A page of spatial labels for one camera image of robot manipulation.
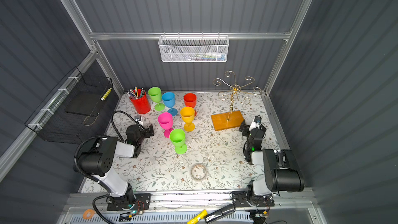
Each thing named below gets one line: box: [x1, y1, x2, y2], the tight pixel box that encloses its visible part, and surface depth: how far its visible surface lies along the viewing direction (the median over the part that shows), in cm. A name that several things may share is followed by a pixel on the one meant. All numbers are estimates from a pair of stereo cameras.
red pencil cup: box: [126, 86, 151, 115], surface depth 104 cm
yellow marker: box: [187, 208, 208, 224], surface depth 70 cm
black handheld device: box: [205, 203, 236, 224], surface depth 68 cm
